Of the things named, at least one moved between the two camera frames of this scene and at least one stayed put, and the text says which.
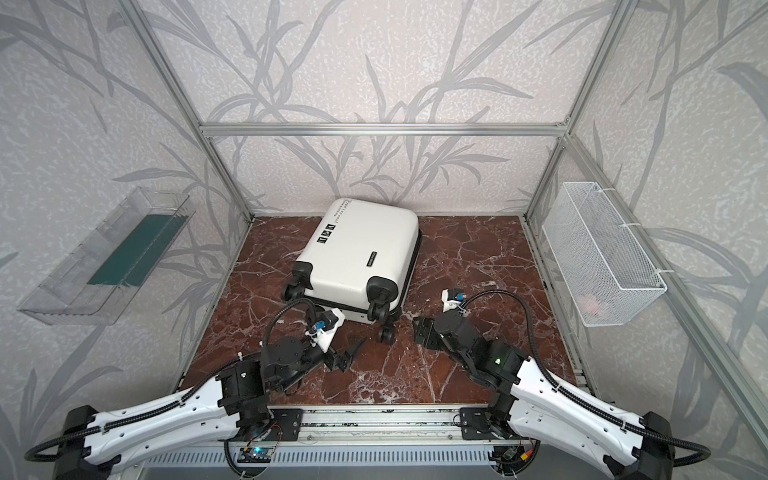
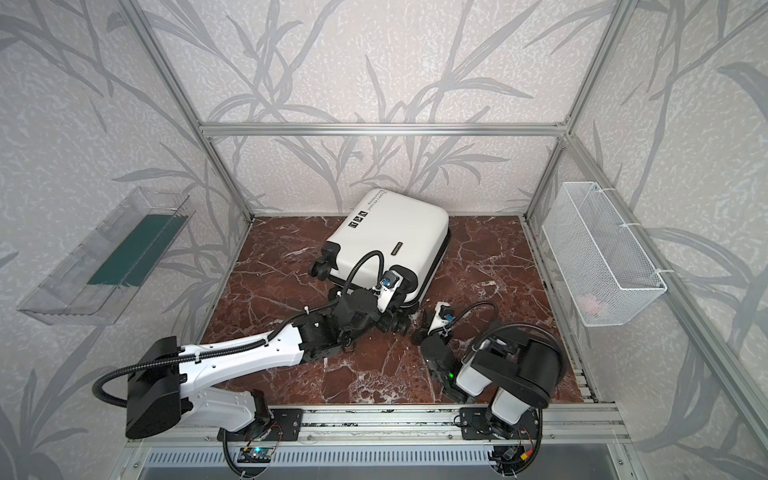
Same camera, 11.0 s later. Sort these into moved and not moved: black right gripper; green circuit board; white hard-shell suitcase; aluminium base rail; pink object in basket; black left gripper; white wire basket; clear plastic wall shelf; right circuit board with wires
Moved: white hard-shell suitcase; black left gripper; black right gripper
Not moved: white wire basket; aluminium base rail; right circuit board with wires; pink object in basket; clear plastic wall shelf; green circuit board
